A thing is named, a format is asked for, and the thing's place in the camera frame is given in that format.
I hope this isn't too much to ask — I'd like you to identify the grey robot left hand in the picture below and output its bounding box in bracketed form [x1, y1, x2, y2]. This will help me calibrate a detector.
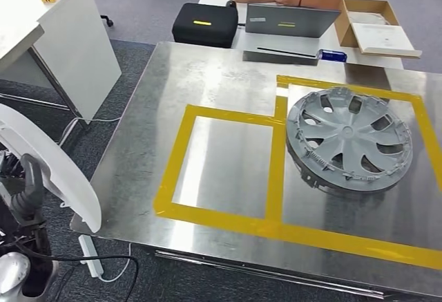
[0, 150, 45, 229]

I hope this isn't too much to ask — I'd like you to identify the white curved plastic part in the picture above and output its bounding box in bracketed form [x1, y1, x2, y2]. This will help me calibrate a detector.
[0, 102, 103, 235]

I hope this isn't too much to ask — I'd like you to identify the stainless steel workbench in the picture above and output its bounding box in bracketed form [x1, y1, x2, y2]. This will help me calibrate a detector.
[69, 40, 442, 302]

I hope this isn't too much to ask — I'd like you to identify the yellow workbench tape marking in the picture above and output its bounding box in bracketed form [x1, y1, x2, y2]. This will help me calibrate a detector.
[152, 74, 442, 272]

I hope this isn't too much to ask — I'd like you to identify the grey laptop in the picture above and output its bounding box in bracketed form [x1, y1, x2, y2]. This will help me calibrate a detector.
[244, 2, 342, 40]

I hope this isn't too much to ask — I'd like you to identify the cardboard box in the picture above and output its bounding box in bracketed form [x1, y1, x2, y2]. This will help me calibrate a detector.
[333, 0, 423, 59]

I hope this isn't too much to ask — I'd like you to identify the blue cylinder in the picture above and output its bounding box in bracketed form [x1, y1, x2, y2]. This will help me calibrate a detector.
[316, 48, 348, 63]

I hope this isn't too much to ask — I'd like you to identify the white power strip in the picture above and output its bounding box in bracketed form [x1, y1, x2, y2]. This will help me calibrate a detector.
[78, 234, 105, 279]

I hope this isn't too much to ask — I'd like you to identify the black carrying case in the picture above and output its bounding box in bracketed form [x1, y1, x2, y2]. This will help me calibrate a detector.
[171, 1, 240, 50]

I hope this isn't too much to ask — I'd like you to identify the white desk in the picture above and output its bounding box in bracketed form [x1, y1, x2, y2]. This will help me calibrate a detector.
[0, 0, 122, 125]
[198, 0, 405, 70]

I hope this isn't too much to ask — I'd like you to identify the white flat box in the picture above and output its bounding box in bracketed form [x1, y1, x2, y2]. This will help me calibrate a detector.
[349, 21, 423, 59]

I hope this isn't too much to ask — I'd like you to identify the grey plastic hubcap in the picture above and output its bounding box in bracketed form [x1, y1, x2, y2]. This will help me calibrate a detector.
[285, 86, 414, 196]

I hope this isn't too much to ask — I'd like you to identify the thin white floor cable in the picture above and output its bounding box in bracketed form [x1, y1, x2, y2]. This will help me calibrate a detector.
[56, 115, 122, 149]

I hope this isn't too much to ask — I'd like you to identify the looped white cable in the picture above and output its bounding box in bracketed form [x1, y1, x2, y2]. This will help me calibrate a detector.
[97, 241, 134, 284]

